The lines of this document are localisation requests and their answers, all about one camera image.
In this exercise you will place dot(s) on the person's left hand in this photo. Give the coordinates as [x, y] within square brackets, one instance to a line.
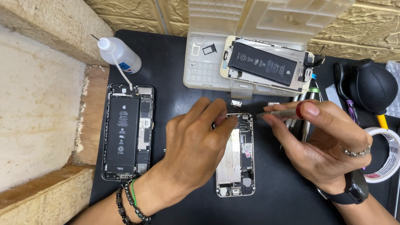
[187, 156]

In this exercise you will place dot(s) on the black battery grey symbols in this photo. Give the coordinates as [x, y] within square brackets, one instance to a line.
[262, 64]

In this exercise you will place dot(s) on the person's right hand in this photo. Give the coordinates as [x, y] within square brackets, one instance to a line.
[322, 153]

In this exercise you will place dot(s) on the black work mat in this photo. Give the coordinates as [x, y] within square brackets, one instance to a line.
[281, 193]

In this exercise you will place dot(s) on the plain silver screwdriver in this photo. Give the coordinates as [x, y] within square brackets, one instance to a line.
[295, 98]

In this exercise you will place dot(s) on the black air blower yellow nozzle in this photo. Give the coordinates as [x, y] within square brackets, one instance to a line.
[372, 84]

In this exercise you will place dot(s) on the tall black phone battery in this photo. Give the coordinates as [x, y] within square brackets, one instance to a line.
[122, 137]

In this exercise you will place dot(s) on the clear squeeze bottle with needle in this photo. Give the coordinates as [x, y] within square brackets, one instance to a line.
[125, 57]

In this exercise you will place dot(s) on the black tweezers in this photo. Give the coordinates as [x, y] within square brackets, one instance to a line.
[320, 57]

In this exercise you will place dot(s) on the grey metal scraper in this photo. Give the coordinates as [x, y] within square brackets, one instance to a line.
[332, 95]

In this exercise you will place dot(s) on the silver phone body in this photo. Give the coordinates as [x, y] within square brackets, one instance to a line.
[237, 175]

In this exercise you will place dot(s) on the small silver metal bracket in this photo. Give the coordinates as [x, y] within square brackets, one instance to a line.
[236, 103]
[273, 103]

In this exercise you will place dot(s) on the white tape roll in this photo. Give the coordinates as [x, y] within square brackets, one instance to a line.
[392, 162]

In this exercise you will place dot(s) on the black smartwatch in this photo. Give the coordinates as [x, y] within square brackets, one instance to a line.
[356, 187]

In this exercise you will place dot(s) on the gold phone screen assembly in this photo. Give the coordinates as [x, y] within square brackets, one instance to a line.
[250, 80]

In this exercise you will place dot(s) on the clear plastic bag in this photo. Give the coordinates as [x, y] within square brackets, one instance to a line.
[394, 72]

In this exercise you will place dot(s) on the clear plastic parts box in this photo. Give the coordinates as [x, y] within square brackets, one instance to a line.
[203, 72]

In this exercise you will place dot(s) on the open black phone body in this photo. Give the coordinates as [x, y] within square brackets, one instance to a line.
[145, 125]

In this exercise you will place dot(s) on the black brush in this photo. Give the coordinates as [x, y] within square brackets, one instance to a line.
[338, 75]

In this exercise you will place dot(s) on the black sim tray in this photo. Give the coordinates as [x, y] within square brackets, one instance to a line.
[215, 48]

